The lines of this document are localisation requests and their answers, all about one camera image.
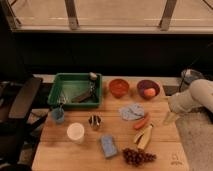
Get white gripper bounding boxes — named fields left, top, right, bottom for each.
left=163, top=90, right=196, bottom=125

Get dark red grape bunch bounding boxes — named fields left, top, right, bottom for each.
left=122, top=148, right=157, bottom=167

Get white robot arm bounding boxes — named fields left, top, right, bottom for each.
left=163, top=79, right=213, bottom=125

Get small metal cup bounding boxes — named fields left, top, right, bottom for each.
left=88, top=115, right=101, bottom=130

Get white paper cup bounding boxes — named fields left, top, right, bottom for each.
left=67, top=123, right=85, bottom=144

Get blue plastic cup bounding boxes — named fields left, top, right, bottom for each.
left=51, top=107, right=64, bottom=124

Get orange carrot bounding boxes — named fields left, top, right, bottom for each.
left=133, top=114, right=150, bottom=130

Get orange fruit in bowl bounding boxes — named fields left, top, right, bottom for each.
left=144, top=88, right=156, bottom=98

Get purple bowl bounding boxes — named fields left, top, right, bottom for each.
left=137, top=80, right=160, bottom=100

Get light blue cloth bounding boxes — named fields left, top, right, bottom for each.
left=119, top=103, right=145, bottom=121

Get yellow banana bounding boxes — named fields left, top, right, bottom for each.
left=134, top=124, right=153, bottom=150

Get grey plate with blue item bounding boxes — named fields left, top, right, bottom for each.
left=181, top=69, right=204, bottom=84

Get orange bowl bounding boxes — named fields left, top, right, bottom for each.
left=109, top=79, right=129, bottom=98

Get blue sponge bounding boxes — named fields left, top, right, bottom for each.
left=100, top=135, right=118, bottom=158

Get dark spatula in bin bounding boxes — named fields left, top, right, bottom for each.
left=71, top=81, right=97, bottom=103

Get green plastic bin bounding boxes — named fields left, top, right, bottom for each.
left=48, top=73, right=102, bottom=109

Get black office chair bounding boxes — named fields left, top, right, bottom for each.
left=0, top=77, right=47, bottom=164

